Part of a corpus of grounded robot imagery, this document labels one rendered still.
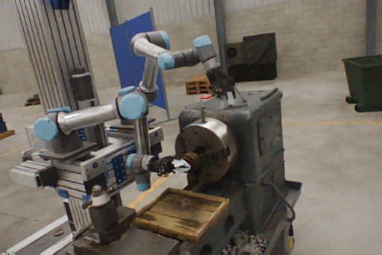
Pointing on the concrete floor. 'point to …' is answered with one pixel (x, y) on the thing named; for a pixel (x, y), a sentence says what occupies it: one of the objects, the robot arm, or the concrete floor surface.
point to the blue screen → (134, 69)
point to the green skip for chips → (365, 83)
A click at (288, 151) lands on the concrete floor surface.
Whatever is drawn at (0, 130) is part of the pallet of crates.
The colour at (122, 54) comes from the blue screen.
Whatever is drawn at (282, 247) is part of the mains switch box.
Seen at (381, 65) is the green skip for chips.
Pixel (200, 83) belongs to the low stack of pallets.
